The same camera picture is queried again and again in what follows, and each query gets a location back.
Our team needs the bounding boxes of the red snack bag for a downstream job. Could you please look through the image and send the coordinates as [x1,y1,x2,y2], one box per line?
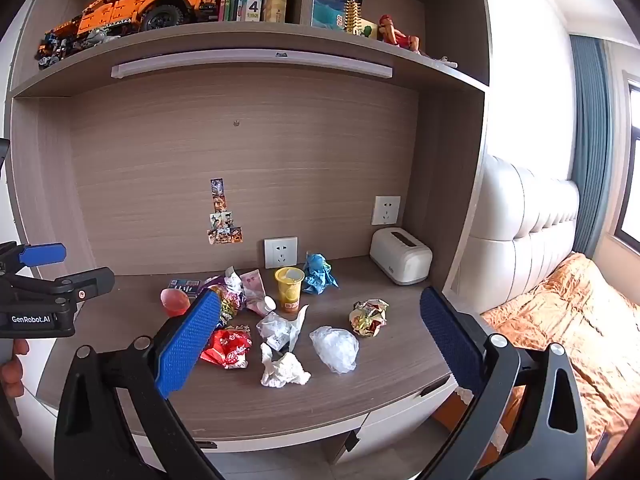
[200,325,252,370]

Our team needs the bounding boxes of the colourful snack bag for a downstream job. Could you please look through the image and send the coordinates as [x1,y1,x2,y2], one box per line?
[198,266,246,328]

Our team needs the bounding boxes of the pink wrapper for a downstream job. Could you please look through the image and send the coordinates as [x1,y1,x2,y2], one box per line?
[240,270,277,318]

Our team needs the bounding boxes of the white paper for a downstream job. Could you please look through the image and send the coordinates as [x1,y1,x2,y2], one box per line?
[256,304,308,353]

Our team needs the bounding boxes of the white tissue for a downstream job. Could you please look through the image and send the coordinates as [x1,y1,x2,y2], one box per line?
[260,342,311,389]

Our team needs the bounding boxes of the gold foil wrapper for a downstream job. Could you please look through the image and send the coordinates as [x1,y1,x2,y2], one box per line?
[348,299,388,337]

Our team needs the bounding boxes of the clear plastic bag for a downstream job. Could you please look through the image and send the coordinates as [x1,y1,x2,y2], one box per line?
[309,326,359,374]

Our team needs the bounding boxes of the blue wrapper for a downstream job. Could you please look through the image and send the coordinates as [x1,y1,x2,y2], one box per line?
[302,252,340,295]

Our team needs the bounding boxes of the person's left hand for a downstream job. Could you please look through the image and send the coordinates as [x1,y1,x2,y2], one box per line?
[1,339,29,399]

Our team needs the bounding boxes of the blue tissue pack box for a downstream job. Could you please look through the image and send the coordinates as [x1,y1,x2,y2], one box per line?
[168,278,202,300]

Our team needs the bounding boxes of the white drawer cabinet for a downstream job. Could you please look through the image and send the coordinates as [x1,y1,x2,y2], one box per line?
[17,377,457,464]

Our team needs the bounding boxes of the white toaster-like box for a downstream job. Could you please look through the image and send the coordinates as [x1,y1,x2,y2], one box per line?
[370,228,433,286]

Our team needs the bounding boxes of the orange bed cover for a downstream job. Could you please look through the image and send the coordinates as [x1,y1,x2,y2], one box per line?
[447,252,639,474]

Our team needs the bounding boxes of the cream padded headboard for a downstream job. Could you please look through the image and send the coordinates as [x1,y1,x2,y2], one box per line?
[451,156,579,314]

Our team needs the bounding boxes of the dark framed window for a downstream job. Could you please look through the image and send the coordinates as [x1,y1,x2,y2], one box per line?
[614,78,639,252]

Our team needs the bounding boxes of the teal curtain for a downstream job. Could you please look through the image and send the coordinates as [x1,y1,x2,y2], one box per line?
[570,35,613,258]

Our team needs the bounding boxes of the orange toy truck model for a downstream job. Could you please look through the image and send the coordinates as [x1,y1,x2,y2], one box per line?
[35,0,220,70]

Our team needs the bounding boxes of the white under-shelf light bar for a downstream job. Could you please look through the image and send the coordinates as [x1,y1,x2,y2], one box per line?
[111,49,394,79]

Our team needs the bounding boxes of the red sitting figurine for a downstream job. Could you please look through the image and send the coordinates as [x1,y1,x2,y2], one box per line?
[378,14,420,53]

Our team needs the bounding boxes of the yellow green small figurine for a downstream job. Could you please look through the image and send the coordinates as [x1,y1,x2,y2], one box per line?
[359,18,378,40]

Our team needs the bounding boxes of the golden pagoda figurine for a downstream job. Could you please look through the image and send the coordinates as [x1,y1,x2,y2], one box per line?
[344,0,361,36]

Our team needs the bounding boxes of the cartoon stickers on wall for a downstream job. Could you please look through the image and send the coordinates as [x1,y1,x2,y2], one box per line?
[207,178,243,245]

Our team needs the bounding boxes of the left white wall socket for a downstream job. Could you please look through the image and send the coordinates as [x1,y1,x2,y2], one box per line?
[264,237,298,269]

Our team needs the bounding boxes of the white wall socket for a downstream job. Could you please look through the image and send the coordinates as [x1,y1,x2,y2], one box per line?
[371,196,401,226]
[264,237,298,269]

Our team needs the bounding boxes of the right white wall socket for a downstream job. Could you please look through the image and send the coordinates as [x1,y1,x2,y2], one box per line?
[371,196,401,226]

